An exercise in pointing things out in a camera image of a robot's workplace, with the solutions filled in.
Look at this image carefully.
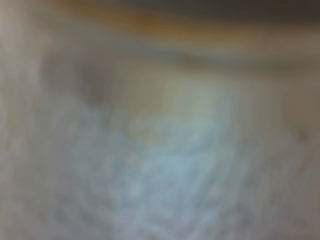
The clear pink-label drink bottle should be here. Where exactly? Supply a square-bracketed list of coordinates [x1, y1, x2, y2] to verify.
[0, 0, 320, 240]

